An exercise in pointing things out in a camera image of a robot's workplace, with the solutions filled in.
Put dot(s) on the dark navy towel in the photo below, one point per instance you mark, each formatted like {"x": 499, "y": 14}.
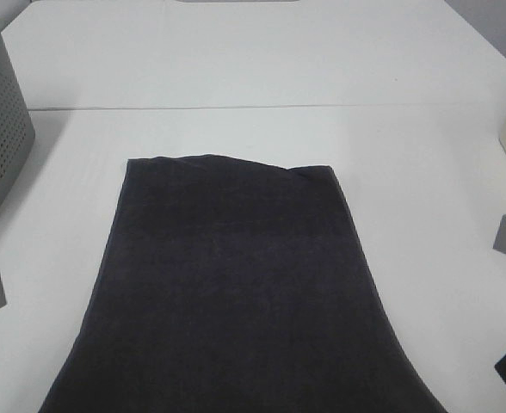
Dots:
{"x": 233, "y": 286}

